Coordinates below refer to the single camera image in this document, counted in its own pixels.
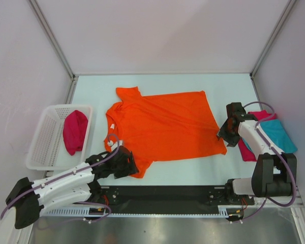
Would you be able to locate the orange t-shirt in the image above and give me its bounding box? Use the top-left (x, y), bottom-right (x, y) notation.
top-left (104, 87), bottom-right (227, 178)

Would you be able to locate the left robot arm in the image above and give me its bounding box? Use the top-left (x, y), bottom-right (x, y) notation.
top-left (6, 146), bottom-right (139, 229)

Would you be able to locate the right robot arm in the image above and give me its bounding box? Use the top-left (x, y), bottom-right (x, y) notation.
top-left (217, 102), bottom-right (297, 207)

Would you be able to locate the folded crimson t-shirt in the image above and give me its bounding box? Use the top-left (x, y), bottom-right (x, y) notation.
top-left (238, 110), bottom-right (277, 162)

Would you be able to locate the folded teal t-shirt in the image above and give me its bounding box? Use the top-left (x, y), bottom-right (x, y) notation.
top-left (238, 119), bottom-right (297, 157)

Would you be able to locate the crimson t-shirt in basket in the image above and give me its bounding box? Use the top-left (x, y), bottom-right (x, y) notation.
top-left (63, 110), bottom-right (88, 156)

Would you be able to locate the white plastic basket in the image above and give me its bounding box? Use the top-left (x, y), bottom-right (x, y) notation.
top-left (25, 104), bottom-right (93, 171)

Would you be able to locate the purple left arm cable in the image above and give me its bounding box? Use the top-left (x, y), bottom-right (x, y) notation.
top-left (0, 133), bottom-right (125, 224)

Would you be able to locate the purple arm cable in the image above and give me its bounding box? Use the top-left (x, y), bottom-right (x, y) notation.
top-left (230, 101), bottom-right (295, 224)
top-left (0, 133), bottom-right (125, 224)

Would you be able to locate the aluminium frame rail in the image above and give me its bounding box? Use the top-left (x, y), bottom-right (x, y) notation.
top-left (25, 186), bottom-right (303, 209)

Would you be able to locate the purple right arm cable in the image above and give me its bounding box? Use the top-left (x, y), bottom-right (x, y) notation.
top-left (230, 101), bottom-right (295, 224)

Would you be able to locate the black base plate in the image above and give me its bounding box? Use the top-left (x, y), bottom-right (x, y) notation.
top-left (94, 186), bottom-right (255, 215)

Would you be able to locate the white cable duct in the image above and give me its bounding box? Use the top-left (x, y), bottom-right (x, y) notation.
top-left (40, 205), bottom-right (245, 219)

